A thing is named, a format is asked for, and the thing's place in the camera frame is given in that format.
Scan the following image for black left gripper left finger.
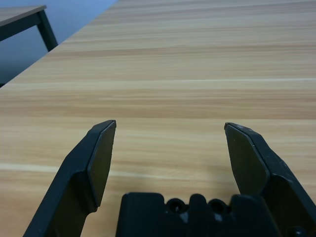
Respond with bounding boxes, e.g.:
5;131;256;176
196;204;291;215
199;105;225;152
23;119;117;237

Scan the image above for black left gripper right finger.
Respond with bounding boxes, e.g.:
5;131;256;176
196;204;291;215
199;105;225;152
224;122;316;237

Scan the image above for wooden side table, dark legs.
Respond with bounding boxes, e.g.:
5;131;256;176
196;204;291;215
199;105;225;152
0;4;59;52

